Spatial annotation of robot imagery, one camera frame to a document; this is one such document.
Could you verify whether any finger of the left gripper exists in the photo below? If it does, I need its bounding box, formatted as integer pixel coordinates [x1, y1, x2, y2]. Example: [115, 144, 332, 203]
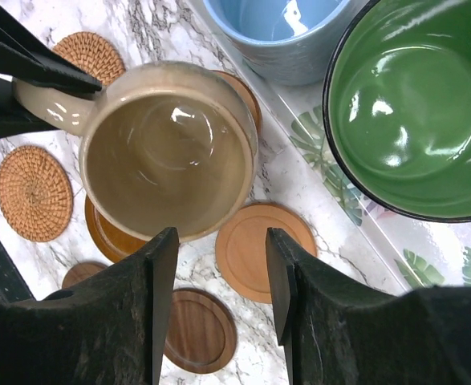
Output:
[0, 7, 102, 93]
[0, 78, 55, 139]

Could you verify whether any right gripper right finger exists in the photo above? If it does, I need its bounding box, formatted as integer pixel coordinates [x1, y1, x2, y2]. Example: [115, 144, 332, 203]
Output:
[266, 228, 471, 384]

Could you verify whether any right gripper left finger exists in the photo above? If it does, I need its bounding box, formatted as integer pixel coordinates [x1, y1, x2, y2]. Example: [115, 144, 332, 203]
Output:
[0, 228, 179, 384]

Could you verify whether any dark walnut coaster front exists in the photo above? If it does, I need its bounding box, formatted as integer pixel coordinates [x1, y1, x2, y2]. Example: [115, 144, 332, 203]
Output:
[61, 261, 107, 289]

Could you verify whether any dark walnut coaster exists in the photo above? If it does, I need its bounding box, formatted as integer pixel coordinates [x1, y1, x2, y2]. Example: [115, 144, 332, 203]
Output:
[61, 261, 107, 289]
[164, 288, 238, 375]

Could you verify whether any tan brown mug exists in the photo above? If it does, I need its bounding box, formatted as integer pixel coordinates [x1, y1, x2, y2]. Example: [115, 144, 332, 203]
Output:
[13, 61, 258, 241]

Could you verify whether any woven rattan coaster front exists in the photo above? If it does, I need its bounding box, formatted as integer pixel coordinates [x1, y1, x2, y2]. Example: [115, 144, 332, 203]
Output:
[0, 145, 73, 242]

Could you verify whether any large brown wood coaster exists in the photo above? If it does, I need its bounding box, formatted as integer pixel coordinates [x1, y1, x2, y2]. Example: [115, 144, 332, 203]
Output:
[84, 197, 147, 263]

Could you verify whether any light wood coaster right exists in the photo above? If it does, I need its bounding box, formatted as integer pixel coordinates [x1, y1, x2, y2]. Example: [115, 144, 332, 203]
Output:
[215, 203, 317, 304]

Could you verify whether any light bamboo coaster back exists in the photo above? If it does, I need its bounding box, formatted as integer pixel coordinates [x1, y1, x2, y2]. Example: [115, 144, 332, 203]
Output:
[213, 70, 262, 136]

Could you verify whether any floral serving tray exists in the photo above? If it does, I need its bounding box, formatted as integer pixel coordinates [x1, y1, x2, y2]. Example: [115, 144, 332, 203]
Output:
[189, 1, 471, 290]

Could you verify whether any green floral mug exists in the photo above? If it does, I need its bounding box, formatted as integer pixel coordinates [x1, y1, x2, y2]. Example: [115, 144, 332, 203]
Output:
[323, 1, 471, 223]

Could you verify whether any light blue mug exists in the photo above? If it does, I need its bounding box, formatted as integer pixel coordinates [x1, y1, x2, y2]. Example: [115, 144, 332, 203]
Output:
[204, 0, 366, 86]

